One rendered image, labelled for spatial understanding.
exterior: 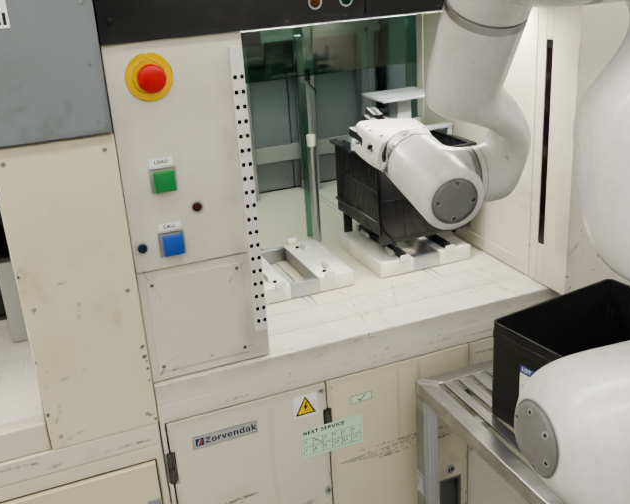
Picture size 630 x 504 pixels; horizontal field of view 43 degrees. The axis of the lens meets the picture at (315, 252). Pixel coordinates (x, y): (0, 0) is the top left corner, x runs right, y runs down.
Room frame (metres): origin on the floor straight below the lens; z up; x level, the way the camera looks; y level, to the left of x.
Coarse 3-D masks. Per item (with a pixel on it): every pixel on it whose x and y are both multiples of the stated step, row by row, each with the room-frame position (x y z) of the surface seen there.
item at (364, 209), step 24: (384, 96) 1.58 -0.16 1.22; (408, 96) 1.56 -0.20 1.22; (336, 144) 1.62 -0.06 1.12; (456, 144) 1.59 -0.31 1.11; (336, 168) 1.66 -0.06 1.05; (360, 168) 1.54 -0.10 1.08; (360, 192) 1.55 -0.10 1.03; (384, 192) 1.47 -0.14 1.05; (360, 216) 1.55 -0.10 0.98; (384, 216) 1.47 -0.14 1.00; (408, 216) 1.49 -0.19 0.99; (384, 240) 1.47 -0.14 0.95; (432, 240) 1.58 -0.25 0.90
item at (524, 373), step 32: (608, 288) 1.26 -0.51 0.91; (512, 320) 1.15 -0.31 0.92; (544, 320) 1.19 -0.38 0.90; (576, 320) 1.22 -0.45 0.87; (608, 320) 1.26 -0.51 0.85; (512, 352) 1.09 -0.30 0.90; (544, 352) 1.03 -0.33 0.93; (576, 352) 1.23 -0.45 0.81; (512, 384) 1.09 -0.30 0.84; (512, 416) 1.08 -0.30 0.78
